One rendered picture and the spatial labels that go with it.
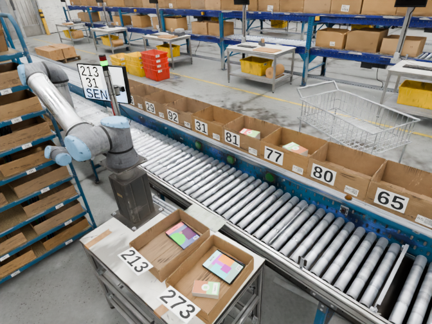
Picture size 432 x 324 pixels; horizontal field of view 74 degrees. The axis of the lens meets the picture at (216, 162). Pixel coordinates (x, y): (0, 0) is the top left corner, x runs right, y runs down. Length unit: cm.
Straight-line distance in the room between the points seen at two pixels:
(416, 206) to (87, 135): 179
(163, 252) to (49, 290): 137
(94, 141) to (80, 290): 151
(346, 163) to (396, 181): 33
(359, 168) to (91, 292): 227
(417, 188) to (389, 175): 17
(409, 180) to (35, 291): 291
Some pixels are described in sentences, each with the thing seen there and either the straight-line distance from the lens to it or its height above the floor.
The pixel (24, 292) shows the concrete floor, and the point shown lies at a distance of 302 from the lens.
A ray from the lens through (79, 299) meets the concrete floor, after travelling 273.
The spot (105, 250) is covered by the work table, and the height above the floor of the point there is 75.
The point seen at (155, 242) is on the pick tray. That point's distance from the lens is 183.
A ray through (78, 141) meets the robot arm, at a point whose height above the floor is 143.
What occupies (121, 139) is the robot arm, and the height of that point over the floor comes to 136.
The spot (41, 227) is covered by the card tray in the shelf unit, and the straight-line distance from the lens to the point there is 287.
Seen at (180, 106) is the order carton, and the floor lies 97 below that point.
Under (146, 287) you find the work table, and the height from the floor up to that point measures 75.
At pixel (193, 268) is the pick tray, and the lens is 167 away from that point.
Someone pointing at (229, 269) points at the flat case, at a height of 78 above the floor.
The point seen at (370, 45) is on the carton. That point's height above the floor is 92.
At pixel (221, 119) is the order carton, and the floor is 92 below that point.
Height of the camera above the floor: 208
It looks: 33 degrees down
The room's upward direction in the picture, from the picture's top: 4 degrees counter-clockwise
